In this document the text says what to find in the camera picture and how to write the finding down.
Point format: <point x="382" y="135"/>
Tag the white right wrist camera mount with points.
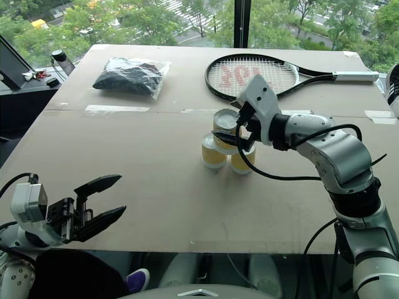
<point x="262" y="96"/>

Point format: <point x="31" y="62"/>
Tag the red keys bundle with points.
<point x="39" y="74"/>

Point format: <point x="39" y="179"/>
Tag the dark rounded shape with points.
<point x="78" y="274"/>

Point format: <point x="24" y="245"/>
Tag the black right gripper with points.
<point x="253" y="126"/>

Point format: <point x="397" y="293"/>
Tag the purple shoe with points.
<point x="138" y="278"/>

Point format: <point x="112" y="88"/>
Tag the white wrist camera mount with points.
<point x="262" y="96"/>
<point x="25" y="202"/>

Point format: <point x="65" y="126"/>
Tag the black slanted panel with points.
<point x="12" y="62"/>

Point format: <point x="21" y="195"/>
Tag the long clear tape strip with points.
<point x="117" y="109"/>

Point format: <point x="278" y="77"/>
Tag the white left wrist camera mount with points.
<point x="25" y="202"/>

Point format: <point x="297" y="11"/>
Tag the wide clear tape strip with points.
<point x="380" y="117"/>

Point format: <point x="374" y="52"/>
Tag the black cloth in plastic bag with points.
<point x="131" y="78"/>

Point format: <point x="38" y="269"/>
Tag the black window frame post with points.
<point x="242" y="23"/>

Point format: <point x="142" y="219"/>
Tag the black white sneaker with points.
<point x="393" y="90"/>

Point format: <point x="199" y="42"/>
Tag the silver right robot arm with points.
<point x="343" y="149"/>

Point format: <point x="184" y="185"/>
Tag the black white tennis racket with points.
<point x="246" y="67"/>

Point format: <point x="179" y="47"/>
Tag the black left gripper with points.
<point x="67" y="218"/>

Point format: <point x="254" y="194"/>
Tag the black bottle with cap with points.
<point x="62" y="60"/>

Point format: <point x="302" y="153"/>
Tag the white rounded shape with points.
<point x="265" y="274"/>
<point x="180" y="269"/>

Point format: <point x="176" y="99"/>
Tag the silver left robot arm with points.
<point x="15" y="277"/>

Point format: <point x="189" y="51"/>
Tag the black side table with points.
<point x="22" y="106"/>

